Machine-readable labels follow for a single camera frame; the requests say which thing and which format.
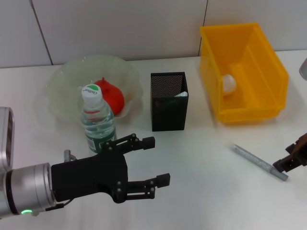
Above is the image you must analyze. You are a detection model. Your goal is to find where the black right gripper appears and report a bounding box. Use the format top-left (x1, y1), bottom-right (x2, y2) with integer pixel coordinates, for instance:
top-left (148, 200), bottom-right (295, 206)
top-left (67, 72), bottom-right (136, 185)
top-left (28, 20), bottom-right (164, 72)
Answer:
top-left (272, 132), bottom-right (307, 174)

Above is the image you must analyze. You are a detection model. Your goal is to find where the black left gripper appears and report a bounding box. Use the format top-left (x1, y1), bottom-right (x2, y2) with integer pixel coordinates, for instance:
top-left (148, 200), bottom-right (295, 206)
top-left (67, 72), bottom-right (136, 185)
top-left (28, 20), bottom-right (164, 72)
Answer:
top-left (51, 133), bottom-right (172, 205)

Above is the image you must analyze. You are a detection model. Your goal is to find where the clear green-label water bottle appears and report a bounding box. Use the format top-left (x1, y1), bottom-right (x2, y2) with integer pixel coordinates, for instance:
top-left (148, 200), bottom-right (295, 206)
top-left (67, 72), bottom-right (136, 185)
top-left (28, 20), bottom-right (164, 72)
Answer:
top-left (81, 83), bottom-right (118, 154)

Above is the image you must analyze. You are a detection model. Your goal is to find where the white paper ball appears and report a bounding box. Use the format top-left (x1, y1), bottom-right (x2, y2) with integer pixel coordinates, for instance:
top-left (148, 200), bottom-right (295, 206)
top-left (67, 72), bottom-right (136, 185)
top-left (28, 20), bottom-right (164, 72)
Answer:
top-left (222, 73), bottom-right (237, 96)

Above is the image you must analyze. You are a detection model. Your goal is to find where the grey marker pen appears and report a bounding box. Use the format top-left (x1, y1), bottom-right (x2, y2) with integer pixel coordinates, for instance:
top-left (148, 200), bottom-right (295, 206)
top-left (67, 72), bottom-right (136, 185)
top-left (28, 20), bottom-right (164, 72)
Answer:
top-left (230, 143), bottom-right (289, 182)

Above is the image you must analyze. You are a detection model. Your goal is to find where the black mesh pen holder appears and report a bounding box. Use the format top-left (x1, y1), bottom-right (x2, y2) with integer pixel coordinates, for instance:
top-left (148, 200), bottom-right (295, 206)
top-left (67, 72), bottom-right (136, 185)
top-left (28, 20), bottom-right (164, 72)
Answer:
top-left (150, 71), bottom-right (189, 132)

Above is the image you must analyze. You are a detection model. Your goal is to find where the pale green glass fruit plate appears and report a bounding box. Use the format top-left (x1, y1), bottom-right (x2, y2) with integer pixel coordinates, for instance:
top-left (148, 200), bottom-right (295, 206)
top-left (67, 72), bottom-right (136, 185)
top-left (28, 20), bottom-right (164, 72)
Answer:
top-left (45, 55), bottom-right (144, 125)

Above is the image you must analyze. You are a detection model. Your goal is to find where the yellow plastic bin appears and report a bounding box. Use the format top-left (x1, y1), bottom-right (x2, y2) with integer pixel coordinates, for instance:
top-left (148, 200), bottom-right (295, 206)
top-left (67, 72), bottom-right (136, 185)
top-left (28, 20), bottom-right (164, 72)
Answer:
top-left (199, 23), bottom-right (289, 124)

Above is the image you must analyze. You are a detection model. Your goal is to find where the right wrist camera housing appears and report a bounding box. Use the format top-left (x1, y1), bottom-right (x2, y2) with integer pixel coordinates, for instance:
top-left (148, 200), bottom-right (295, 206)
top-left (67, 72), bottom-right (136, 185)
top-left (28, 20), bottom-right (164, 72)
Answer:
top-left (298, 57), bottom-right (307, 81)

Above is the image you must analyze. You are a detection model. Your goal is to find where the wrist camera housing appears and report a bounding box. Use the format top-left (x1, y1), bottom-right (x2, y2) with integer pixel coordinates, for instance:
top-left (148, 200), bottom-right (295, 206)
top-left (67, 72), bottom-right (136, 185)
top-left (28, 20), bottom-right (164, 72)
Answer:
top-left (298, 57), bottom-right (307, 81)
top-left (0, 106), bottom-right (16, 173)

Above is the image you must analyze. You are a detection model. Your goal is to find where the left arm plug cable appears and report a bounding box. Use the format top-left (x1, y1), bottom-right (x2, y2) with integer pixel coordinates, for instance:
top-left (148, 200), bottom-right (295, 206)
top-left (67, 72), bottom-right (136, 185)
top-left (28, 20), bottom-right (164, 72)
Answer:
top-left (44, 149), bottom-right (78, 212)

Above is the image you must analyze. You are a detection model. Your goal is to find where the left wrist camera housing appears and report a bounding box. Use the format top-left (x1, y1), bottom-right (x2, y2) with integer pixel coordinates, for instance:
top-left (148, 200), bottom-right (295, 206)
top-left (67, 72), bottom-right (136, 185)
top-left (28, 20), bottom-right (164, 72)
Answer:
top-left (0, 106), bottom-right (16, 173)

